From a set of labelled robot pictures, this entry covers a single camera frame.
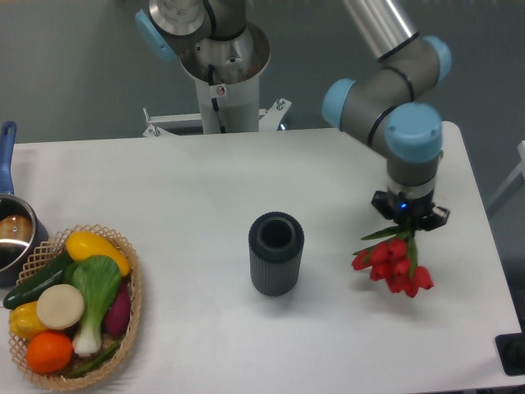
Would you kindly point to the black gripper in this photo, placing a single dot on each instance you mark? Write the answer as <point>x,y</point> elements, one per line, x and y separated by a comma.
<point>400,206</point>

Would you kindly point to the red tulip bouquet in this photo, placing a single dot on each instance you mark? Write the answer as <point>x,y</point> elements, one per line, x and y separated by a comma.
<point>394,260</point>

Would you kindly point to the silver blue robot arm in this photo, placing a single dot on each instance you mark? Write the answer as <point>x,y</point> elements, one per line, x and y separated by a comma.
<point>383,112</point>

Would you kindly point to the dark grey ribbed vase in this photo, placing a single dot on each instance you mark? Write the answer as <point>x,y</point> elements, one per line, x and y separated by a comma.
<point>276,243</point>

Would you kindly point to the black device at table edge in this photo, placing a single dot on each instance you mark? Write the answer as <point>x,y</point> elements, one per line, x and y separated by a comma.
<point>511,352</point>

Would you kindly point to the purple sweet potato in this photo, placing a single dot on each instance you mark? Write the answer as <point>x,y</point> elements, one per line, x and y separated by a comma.
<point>117,318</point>

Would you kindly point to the green bok choy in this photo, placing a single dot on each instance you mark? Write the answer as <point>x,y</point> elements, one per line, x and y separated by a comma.
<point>98,279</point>

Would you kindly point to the yellow squash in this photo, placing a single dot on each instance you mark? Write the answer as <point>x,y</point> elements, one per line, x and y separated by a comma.
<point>81,245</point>

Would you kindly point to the green chili pepper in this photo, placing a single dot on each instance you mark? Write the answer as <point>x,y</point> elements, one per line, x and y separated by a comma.
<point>95,363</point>

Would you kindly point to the beige round disc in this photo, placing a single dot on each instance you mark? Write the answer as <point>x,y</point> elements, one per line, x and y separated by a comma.
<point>60,307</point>

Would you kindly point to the woven wicker basket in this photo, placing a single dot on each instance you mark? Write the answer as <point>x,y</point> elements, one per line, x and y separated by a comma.
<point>44,254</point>

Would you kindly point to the orange fruit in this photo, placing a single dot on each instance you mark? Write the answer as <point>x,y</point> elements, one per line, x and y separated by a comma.
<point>49,352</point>

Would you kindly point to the green cucumber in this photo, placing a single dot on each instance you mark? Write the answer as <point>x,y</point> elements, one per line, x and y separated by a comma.
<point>33,287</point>

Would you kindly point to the yellow bell pepper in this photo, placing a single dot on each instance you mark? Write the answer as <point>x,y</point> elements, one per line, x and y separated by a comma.
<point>25,322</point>

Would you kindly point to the white metal frame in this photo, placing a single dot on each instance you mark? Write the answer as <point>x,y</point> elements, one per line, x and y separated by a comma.
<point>509,186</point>

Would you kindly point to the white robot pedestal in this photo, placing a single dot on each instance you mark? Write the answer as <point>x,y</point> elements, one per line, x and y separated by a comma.
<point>226,77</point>

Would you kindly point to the blue handled saucepan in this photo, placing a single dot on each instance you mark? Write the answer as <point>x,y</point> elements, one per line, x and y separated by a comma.
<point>21,230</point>

